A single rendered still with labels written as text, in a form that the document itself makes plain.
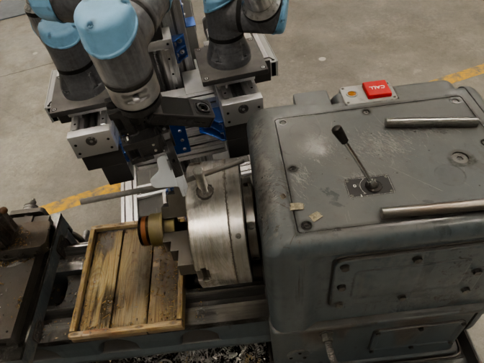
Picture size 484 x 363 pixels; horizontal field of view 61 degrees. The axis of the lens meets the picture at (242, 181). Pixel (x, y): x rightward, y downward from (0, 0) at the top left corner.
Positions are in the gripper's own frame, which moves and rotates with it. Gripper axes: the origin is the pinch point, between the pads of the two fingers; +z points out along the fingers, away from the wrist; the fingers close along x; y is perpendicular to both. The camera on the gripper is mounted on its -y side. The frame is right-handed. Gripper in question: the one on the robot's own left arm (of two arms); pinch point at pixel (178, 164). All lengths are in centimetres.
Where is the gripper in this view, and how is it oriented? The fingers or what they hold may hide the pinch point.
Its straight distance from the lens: 81.2
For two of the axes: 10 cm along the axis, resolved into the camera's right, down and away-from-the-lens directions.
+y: -9.4, 3.3, -1.1
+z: 0.8, 5.3, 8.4
